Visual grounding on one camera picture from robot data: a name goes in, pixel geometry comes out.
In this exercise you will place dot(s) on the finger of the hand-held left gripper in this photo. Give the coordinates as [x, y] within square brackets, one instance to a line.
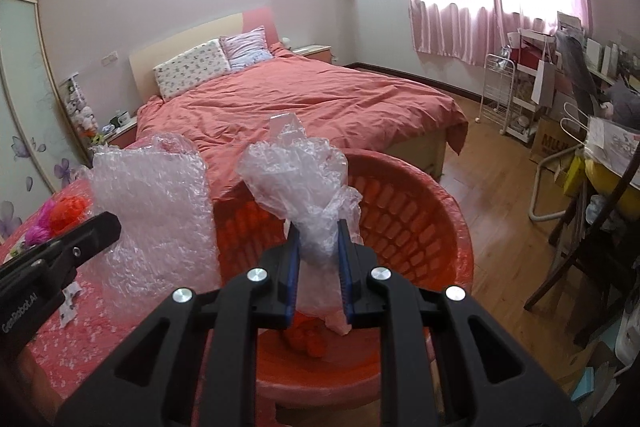
[95, 232]

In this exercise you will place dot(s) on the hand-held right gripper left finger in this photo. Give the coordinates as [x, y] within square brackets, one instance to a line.
[292, 272]

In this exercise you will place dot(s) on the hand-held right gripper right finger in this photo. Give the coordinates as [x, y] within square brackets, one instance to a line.
[345, 272]

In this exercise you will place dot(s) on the magenta plastic bag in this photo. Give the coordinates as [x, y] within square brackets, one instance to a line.
[39, 233]

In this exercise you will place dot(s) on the clear bubble wrap sheet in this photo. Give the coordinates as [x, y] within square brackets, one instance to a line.
[150, 207]

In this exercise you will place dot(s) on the red plastic basket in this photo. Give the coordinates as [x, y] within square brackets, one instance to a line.
[415, 227]

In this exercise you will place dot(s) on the red plastic bag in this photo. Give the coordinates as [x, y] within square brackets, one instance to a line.
[67, 212]

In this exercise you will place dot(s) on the pink nightstand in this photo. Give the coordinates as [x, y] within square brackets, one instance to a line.
[122, 136]
[315, 53]

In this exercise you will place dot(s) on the dark green mug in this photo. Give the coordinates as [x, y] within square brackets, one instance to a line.
[119, 121]

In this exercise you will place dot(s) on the clear plush toy tube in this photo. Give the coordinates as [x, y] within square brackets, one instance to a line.
[82, 112]

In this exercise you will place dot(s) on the floral sliding wardrobe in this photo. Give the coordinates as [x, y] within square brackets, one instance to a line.
[25, 107]

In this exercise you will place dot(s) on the bed with salmon duvet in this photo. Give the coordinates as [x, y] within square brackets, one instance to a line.
[325, 107]

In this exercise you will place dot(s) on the white floral pillow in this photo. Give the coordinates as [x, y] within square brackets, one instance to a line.
[190, 67]

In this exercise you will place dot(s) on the beige and pink headboard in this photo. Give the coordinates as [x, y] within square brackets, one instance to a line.
[165, 42]

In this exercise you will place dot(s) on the pink striped pillow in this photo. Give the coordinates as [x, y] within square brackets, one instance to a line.
[245, 49]

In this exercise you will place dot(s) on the dark wooden chair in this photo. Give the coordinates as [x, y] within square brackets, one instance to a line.
[575, 257]

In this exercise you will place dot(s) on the brown cardboard box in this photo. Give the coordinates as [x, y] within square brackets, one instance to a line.
[547, 142]

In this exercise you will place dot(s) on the white paper bag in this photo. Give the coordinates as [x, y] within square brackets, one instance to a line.
[544, 84]

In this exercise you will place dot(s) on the yellow basin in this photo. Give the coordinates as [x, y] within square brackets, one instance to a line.
[605, 179]

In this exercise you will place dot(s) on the white trolley cart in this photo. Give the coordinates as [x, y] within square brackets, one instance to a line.
[530, 39]

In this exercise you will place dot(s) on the printed paper sheet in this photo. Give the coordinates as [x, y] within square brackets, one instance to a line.
[612, 142]

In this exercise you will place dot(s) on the black plastic cover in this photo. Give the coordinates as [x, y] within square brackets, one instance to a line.
[575, 62]

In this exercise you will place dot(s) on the grey cloth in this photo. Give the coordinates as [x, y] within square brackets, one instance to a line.
[622, 102]

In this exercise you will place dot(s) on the white wall socket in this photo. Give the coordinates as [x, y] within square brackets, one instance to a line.
[110, 58]

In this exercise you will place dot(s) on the white tube frame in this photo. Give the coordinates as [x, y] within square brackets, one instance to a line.
[536, 192]

